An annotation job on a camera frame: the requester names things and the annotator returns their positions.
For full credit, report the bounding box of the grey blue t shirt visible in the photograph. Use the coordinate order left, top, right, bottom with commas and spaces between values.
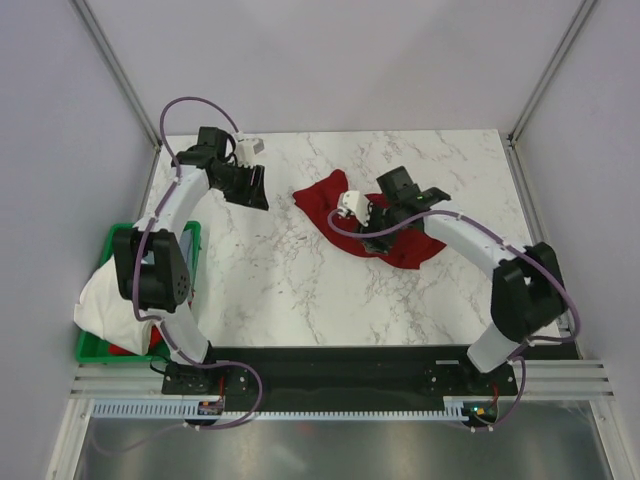
179, 229, 195, 304

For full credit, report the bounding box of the bright red t shirt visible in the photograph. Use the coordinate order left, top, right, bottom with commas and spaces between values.
108, 326, 164, 356

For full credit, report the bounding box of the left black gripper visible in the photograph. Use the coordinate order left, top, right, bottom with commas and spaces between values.
213, 162, 269, 212

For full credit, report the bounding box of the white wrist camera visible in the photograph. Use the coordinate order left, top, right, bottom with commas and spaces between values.
337, 190, 372, 226
233, 132, 264, 167

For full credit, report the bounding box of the green plastic bin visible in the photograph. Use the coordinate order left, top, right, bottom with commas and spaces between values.
75, 220, 202, 364

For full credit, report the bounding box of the white t shirt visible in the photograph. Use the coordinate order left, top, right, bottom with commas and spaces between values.
73, 257, 153, 356

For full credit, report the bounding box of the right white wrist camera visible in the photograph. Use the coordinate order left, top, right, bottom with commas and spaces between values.
337, 190, 372, 226

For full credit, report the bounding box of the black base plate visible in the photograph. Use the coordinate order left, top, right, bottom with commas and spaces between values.
162, 346, 517, 409

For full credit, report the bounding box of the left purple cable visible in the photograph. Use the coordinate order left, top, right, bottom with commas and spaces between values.
92, 96, 264, 457

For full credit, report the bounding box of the dark red t shirt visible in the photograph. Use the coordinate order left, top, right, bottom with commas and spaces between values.
292, 169, 446, 270

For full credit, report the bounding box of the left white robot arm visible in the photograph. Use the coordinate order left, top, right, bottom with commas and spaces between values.
112, 127, 269, 393

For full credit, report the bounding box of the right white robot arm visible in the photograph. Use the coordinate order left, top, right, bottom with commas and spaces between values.
338, 167, 568, 394

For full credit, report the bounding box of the white slotted cable duct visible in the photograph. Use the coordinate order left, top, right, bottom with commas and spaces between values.
91, 397, 468, 422

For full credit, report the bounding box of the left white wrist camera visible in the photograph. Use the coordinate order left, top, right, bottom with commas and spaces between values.
233, 132, 264, 167

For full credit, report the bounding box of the left aluminium frame post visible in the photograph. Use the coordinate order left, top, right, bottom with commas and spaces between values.
69, 0, 162, 152

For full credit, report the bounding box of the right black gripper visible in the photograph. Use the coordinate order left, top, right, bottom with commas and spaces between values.
353, 199, 404, 256

